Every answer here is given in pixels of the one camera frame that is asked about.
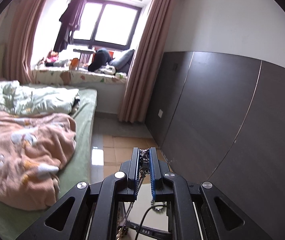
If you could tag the black bag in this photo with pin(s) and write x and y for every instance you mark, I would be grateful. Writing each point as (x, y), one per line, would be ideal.
(98, 60)

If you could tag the white wall socket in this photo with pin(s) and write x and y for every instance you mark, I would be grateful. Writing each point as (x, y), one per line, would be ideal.
(160, 113)

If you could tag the small folding table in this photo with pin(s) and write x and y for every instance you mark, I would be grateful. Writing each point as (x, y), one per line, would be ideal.
(82, 50)

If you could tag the green bed mattress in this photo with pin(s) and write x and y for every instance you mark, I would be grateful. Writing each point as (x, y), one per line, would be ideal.
(82, 130)

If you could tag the pink fleece blanket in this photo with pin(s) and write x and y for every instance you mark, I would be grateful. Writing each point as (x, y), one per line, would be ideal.
(20, 155)

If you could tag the small white green box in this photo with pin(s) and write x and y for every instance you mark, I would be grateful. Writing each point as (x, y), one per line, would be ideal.
(120, 75)

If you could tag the light green quilt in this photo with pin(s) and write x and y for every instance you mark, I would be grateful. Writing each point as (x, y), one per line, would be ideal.
(32, 100)

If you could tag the dark framed window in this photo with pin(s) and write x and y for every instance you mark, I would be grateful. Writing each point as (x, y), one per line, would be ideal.
(115, 22)

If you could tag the white crumpled cloth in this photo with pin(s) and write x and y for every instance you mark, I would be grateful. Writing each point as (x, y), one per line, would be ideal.
(107, 69)

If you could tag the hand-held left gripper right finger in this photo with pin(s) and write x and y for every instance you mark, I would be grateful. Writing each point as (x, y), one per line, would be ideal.
(155, 175)

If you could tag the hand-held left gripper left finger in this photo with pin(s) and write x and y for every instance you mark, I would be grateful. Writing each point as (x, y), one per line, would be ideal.
(132, 167)

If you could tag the printed window seat cushion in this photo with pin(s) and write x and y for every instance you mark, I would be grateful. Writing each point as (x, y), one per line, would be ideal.
(87, 76)

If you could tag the hanging dark clothes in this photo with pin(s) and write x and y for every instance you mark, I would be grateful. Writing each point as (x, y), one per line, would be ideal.
(68, 22)

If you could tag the grey pillow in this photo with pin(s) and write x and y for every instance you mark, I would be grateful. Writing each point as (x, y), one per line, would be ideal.
(122, 60)

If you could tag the pink curtain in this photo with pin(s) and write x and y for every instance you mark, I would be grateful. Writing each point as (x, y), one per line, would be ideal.
(22, 42)
(145, 55)

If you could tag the dark brown wardrobe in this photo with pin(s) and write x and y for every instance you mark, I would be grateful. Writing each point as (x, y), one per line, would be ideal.
(220, 105)

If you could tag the pile of stuffed toys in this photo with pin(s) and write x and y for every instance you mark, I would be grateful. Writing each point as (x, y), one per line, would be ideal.
(52, 57)

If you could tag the flat cardboard sheets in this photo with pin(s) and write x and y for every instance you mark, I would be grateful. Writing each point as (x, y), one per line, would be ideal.
(117, 150)

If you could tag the orange toy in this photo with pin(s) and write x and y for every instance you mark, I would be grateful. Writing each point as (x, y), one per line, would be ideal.
(74, 63)

